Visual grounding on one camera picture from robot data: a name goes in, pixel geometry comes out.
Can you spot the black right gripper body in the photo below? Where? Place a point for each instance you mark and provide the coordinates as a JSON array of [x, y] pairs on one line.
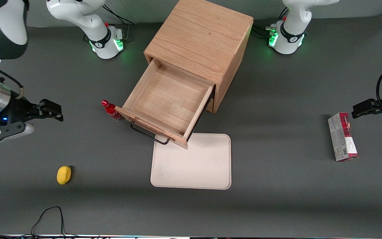
[[18, 111]]

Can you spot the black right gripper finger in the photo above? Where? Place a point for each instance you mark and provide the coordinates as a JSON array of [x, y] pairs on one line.
[[51, 108]]

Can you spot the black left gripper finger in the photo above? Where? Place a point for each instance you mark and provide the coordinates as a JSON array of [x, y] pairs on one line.
[[363, 108]]

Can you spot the wooden drawer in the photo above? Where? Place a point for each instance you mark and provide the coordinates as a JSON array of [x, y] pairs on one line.
[[171, 99]]

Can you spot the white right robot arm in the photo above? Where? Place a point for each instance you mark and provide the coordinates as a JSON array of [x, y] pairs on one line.
[[78, 13]]

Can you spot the wooden drawer cabinet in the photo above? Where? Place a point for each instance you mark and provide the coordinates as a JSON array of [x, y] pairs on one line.
[[204, 33]]

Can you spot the red plaid cardboard box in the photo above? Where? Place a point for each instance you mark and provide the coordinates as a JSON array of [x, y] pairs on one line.
[[342, 136]]

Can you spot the red soda bottle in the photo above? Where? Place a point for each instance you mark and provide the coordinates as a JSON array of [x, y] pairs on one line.
[[111, 110]]

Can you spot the yellow lemon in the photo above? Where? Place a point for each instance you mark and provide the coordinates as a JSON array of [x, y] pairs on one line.
[[63, 175]]

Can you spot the cream plastic tray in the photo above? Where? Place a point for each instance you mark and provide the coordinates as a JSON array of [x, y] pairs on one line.
[[207, 166]]

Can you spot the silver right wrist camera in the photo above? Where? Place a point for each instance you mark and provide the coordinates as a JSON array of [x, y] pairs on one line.
[[12, 132]]

